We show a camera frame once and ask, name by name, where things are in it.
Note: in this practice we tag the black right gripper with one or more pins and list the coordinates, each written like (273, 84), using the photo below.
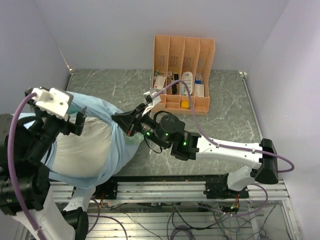
(130, 120)

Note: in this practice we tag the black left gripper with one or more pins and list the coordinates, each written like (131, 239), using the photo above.
(67, 126)

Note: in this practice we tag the green satin pillowcase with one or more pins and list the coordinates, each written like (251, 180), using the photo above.
(122, 148)

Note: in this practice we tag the white pillow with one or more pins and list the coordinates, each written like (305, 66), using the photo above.
(83, 156)

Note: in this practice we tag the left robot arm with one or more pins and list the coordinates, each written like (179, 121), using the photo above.
(25, 190)

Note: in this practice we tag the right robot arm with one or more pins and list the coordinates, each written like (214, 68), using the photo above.
(258, 160)

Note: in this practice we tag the white red medicine box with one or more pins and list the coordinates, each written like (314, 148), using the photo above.
(159, 83)

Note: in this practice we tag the black remote control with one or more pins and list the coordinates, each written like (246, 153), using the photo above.
(174, 89)

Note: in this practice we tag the yellow tape measure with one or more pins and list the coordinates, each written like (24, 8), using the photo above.
(185, 104)

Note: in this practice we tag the white oval pill pack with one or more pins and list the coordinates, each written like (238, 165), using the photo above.
(187, 77)

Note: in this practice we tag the orange desk file organizer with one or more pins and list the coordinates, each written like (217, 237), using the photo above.
(183, 64)

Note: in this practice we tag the white blue medicine box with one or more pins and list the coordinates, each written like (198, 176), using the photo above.
(199, 85)

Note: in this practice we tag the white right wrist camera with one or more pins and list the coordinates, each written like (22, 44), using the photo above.
(152, 99)

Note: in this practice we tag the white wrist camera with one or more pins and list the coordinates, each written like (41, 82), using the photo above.
(54, 101)
(152, 99)

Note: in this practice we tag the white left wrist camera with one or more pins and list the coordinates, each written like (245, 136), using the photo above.
(54, 101)

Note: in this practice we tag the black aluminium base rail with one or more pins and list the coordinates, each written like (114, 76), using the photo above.
(142, 189)

